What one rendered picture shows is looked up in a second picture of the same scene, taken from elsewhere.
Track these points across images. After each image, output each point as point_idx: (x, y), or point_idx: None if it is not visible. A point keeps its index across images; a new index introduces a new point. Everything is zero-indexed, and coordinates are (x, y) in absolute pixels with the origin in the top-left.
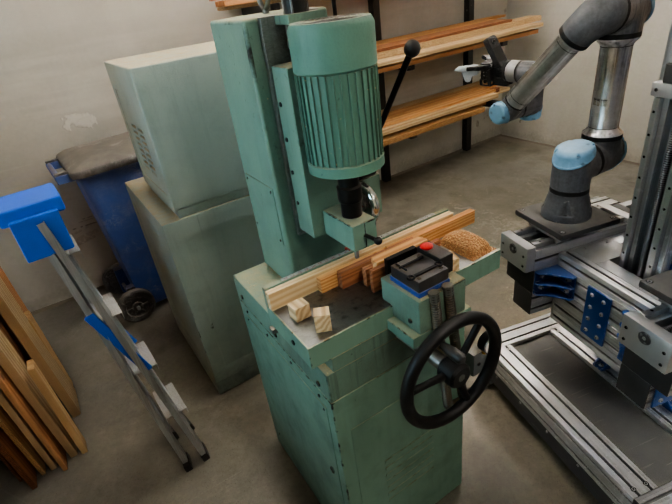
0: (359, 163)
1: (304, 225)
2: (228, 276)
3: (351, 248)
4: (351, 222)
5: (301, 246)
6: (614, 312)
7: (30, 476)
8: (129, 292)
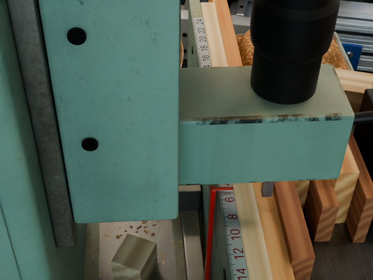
0: None
1: (116, 204)
2: None
3: (323, 175)
4: (323, 105)
5: (63, 273)
6: (366, 60)
7: None
8: None
